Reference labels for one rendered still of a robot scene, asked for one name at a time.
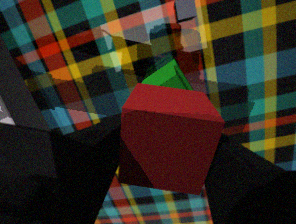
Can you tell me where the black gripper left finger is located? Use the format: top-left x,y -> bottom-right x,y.
0,114 -> 121,224

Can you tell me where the red block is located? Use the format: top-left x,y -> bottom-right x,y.
118,83 -> 225,195

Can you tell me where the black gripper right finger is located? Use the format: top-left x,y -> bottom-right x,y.
204,133 -> 296,224

